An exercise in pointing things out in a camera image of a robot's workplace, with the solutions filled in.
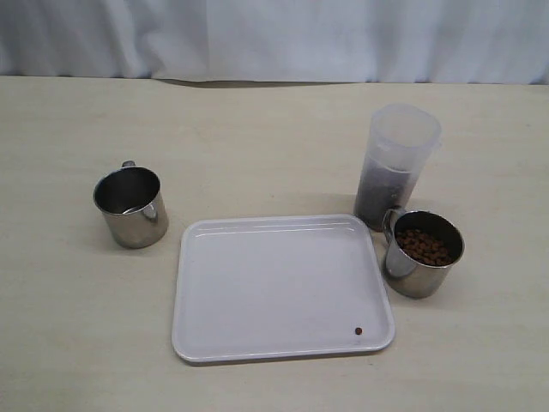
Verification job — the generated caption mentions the steel mug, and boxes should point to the steel mug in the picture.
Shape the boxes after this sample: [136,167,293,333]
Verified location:
[383,207,465,299]
[93,161,169,249]

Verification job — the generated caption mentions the white plastic tray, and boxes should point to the white plastic tray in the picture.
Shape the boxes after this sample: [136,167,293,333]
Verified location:
[172,215,395,364]

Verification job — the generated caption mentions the translucent plastic pitcher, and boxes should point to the translucent plastic pitcher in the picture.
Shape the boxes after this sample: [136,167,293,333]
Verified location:
[352,102,443,233]

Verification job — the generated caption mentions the brown pellets in right mug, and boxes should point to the brown pellets in right mug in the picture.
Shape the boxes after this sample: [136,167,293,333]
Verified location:
[396,228,452,266]

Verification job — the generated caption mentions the white backdrop curtain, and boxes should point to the white backdrop curtain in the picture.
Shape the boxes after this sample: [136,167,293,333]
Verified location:
[1,1,548,84]

